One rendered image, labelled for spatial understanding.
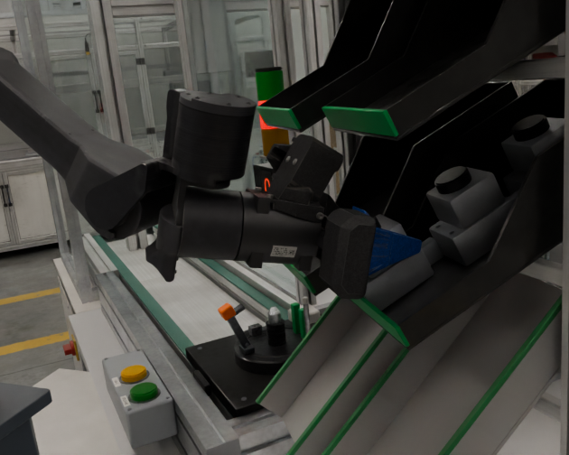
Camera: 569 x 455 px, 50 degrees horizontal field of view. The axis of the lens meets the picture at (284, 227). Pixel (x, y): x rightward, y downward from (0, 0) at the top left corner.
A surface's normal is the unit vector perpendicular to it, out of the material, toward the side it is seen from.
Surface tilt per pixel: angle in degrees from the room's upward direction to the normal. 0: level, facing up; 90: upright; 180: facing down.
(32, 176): 90
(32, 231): 90
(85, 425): 0
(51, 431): 0
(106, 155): 30
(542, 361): 90
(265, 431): 90
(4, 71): 40
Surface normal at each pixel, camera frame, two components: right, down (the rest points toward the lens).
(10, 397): -0.10, -0.97
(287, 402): 0.27, 0.21
